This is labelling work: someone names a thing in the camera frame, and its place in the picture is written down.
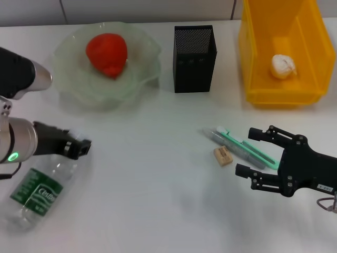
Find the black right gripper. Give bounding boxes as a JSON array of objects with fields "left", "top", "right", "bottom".
[{"left": 235, "top": 125, "right": 337, "bottom": 197}]

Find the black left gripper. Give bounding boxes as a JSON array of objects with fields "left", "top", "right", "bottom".
[{"left": 33, "top": 121, "right": 92, "bottom": 160}]

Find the green utility knife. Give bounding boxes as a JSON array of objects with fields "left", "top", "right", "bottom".
[{"left": 215, "top": 126, "right": 280, "bottom": 171}]

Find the grey glitter pen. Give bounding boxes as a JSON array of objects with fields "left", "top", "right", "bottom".
[{"left": 202, "top": 128, "right": 265, "bottom": 169}]

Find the tan eraser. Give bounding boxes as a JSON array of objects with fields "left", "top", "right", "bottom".
[{"left": 213, "top": 145, "right": 234, "bottom": 166}]

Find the clear bottle with green label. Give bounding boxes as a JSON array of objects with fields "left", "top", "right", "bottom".
[{"left": 0, "top": 128, "right": 93, "bottom": 232}]

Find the white paper ball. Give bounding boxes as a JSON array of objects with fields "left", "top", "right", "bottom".
[{"left": 269, "top": 54, "right": 300, "bottom": 79}]

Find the red-orange fruit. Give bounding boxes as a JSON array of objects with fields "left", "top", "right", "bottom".
[{"left": 86, "top": 33, "right": 128, "bottom": 79}]

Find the green glass fruit plate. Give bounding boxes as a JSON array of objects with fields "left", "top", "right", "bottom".
[{"left": 51, "top": 22, "right": 162, "bottom": 111}]

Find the black mesh pen holder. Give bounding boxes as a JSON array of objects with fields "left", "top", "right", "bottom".
[{"left": 172, "top": 25, "right": 218, "bottom": 93}]

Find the yellow plastic bin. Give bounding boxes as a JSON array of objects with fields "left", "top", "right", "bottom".
[{"left": 238, "top": 0, "right": 336, "bottom": 109}]

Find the right gripper connector cable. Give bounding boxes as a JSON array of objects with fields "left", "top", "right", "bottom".
[{"left": 317, "top": 193, "right": 337, "bottom": 213}]

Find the gripper connector cable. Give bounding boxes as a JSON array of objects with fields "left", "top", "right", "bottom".
[
  {"left": 0, "top": 162, "right": 22, "bottom": 180},
  {"left": 317, "top": 193, "right": 337, "bottom": 213}
]

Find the left gripper connector cable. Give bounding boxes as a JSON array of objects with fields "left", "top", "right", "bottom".
[{"left": 0, "top": 162, "right": 22, "bottom": 180}]

